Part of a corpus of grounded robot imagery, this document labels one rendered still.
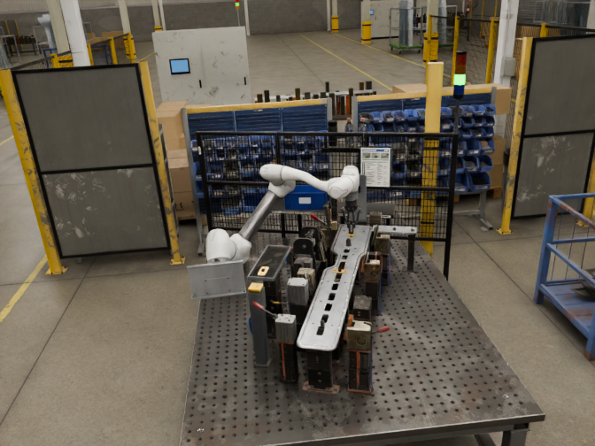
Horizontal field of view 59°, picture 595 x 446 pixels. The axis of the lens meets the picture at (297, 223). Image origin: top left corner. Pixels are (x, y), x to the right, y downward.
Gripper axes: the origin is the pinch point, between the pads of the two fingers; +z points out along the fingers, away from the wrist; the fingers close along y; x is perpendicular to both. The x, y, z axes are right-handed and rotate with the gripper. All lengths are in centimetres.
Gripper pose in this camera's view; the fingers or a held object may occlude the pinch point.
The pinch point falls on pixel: (351, 227)
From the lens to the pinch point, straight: 337.9
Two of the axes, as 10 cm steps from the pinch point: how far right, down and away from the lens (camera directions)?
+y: 9.7, 0.5, -2.3
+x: 2.3, -4.0, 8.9
